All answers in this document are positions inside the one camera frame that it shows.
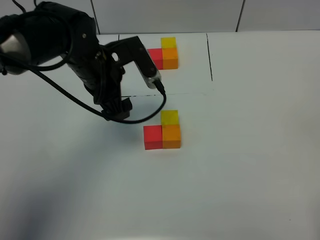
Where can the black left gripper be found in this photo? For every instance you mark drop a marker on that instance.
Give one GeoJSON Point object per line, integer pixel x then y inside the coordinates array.
{"type": "Point", "coordinates": [101, 77]}

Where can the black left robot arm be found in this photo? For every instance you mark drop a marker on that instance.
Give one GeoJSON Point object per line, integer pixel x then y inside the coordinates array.
{"type": "Point", "coordinates": [54, 35]}

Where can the red template cube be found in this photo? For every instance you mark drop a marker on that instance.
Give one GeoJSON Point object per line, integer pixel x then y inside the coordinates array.
{"type": "Point", "coordinates": [156, 55]}

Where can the orange template cube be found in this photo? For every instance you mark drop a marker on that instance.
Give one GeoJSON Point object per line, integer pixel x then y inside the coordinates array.
{"type": "Point", "coordinates": [170, 58]}

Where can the yellow template cube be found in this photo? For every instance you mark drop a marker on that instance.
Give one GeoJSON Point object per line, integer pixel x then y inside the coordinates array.
{"type": "Point", "coordinates": [168, 43]}

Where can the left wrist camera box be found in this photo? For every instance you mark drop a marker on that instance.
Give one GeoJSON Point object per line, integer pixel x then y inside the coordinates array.
{"type": "Point", "coordinates": [132, 50]}

